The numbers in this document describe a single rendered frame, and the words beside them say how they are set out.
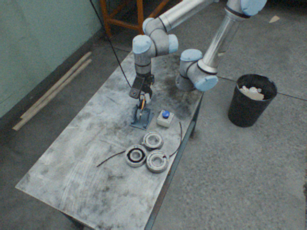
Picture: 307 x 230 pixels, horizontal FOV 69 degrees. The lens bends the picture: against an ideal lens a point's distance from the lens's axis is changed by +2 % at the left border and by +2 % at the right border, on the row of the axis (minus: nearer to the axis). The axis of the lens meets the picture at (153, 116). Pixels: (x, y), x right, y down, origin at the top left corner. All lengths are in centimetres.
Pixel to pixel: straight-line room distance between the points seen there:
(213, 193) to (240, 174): 30
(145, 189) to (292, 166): 154
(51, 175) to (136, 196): 41
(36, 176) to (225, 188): 139
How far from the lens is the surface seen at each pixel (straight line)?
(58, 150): 122
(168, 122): 117
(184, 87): 137
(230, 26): 110
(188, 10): 110
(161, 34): 100
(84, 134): 123
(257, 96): 216
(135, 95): 101
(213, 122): 229
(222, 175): 202
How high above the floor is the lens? 178
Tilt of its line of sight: 52 degrees down
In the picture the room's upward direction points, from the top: straight up
